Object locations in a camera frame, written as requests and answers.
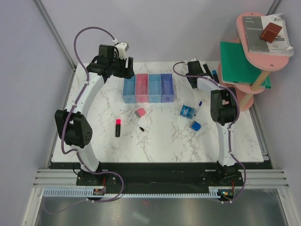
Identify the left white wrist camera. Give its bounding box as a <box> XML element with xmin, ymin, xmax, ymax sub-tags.
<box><xmin>113</xmin><ymin>39</ymin><xmax>129</xmax><ymax>59</ymax></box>

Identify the pink eraser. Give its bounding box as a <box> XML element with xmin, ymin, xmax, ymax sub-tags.
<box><xmin>135</xmin><ymin>108</ymin><xmax>146</xmax><ymax>118</ymax></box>

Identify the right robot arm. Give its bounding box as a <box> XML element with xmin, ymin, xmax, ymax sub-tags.
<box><xmin>187</xmin><ymin>58</ymin><xmax>239</xmax><ymax>186</ymax></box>

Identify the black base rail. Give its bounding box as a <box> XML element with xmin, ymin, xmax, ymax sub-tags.
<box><xmin>50</xmin><ymin>161</ymin><xmax>272</xmax><ymax>193</ymax></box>

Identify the black-capped white pen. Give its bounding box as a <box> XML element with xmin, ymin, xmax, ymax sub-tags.
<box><xmin>131</xmin><ymin>120</ymin><xmax>145</xmax><ymax>132</ymax></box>

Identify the green folder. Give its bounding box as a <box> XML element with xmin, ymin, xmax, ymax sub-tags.
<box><xmin>220</xmin><ymin>41</ymin><xmax>261</xmax><ymax>90</ymax></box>

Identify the pink two-tier stand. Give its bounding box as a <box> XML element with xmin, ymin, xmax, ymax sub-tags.
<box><xmin>218</xmin><ymin>12</ymin><xmax>289</xmax><ymax>111</ymax></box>

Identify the pink bin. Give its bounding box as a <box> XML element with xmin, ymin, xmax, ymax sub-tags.
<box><xmin>135</xmin><ymin>73</ymin><xmax>149</xmax><ymax>103</ymax></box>

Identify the dark red card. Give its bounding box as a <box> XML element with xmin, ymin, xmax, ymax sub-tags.
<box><xmin>260</xmin><ymin>23</ymin><xmax>282</xmax><ymax>43</ymax></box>

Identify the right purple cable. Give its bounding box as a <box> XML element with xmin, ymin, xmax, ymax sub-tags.
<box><xmin>173</xmin><ymin>61</ymin><xmax>247</xmax><ymax>204</ymax></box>

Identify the grey setup guide booklet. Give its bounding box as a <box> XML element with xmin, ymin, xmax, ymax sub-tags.
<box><xmin>242</xmin><ymin>16</ymin><xmax>269</xmax><ymax>52</ymax></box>

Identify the light blue bin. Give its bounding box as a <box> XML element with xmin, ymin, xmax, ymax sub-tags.
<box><xmin>148</xmin><ymin>74</ymin><xmax>161</xmax><ymax>103</ymax></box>
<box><xmin>122</xmin><ymin>75</ymin><xmax>136</xmax><ymax>104</ymax></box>

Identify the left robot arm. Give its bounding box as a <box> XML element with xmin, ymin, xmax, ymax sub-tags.
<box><xmin>55</xmin><ymin>42</ymin><xmax>135</xmax><ymax>185</ymax></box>

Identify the purple bin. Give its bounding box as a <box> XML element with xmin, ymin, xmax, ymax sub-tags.
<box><xmin>160</xmin><ymin>73</ymin><xmax>174</xmax><ymax>103</ymax></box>

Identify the white spiral notebook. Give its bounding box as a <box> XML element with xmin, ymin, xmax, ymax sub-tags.
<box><xmin>261</xmin><ymin>13</ymin><xmax>294</xmax><ymax>57</ymax></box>

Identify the purple cable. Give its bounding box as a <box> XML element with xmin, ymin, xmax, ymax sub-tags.
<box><xmin>173</xmin><ymin>61</ymin><xmax>247</xmax><ymax>204</ymax></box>
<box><xmin>60</xmin><ymin>26</ymin><xmax>125</xmax><ymax>214</ymax></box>

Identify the white slotted cable duct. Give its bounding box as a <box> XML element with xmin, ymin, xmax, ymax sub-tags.
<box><xmin>43</xmin><ymin>188</ymin><xmax>233</xmax><ymax>198</ymax></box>

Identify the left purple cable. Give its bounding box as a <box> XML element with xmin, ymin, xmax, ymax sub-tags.
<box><xmin>60</xmin><ymin>26</ymin><xmax>125</xmax><ymax>214</ymax></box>

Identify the blue eraser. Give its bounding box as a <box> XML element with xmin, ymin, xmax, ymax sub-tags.
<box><xmin>190</xmin><ymin>121</ymin><xmax>201</xmax><ymax>131</ymax></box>

